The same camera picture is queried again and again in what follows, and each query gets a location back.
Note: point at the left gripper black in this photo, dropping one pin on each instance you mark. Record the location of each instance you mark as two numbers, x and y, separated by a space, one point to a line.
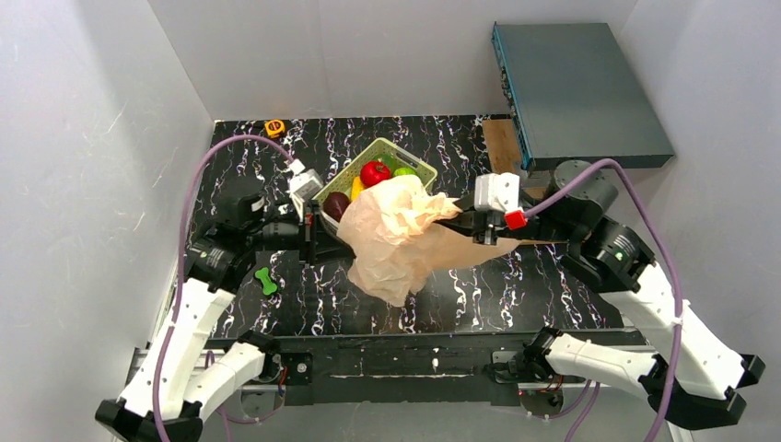
308 236

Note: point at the dark purple fake plum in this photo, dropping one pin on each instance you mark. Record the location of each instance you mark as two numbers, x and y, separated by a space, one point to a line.
335 204

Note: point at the red fake apple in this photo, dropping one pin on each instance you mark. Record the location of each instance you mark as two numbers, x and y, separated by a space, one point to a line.
374 172

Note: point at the yellow fake banana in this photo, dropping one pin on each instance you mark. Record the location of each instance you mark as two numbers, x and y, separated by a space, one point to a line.
356 188

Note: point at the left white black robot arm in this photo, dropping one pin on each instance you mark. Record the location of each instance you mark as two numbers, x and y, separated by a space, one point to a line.
165 400

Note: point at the green bone-shaped toy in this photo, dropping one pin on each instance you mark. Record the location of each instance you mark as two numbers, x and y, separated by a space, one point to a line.
264 277

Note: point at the grey metal box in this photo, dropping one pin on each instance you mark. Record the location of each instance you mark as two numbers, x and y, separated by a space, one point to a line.
571 94

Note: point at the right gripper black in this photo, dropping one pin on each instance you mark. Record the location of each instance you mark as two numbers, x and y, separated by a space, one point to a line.
482 225

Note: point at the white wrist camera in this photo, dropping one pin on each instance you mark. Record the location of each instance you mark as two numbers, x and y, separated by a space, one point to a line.
303 186
498 193

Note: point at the pale green plastic basket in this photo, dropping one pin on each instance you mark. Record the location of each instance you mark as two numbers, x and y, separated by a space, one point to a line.
381 160

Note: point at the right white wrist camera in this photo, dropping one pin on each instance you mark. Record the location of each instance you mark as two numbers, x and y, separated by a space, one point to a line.
498 193

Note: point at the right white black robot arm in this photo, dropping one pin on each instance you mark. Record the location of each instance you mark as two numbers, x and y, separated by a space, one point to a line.
691 379

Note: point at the orange tape measure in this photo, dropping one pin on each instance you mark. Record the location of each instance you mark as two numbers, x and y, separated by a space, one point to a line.
274 128

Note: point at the translucent peach plastic bag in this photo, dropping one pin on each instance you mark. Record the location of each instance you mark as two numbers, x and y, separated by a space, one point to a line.
393 229

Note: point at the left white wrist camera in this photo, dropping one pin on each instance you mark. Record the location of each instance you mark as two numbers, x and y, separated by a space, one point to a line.
303 186

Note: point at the brown wooden board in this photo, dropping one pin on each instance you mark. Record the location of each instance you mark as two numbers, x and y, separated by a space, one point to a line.
504 155

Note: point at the green fake lime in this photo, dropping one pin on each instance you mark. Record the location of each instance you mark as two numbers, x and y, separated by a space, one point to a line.
403 171

